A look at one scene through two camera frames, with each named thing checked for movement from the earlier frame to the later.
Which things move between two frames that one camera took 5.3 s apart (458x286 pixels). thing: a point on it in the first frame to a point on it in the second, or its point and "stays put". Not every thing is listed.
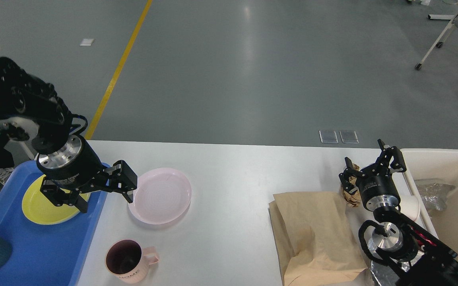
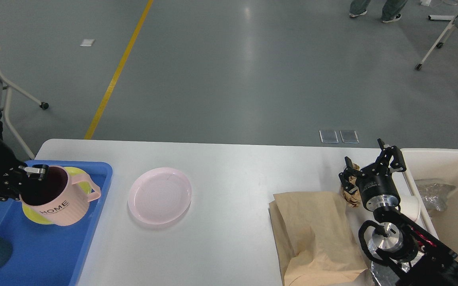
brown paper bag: [315, 242] stays put
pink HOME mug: [129, 261] to [60, 199]
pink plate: [162, 195] stays put
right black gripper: [377, 188] stays put
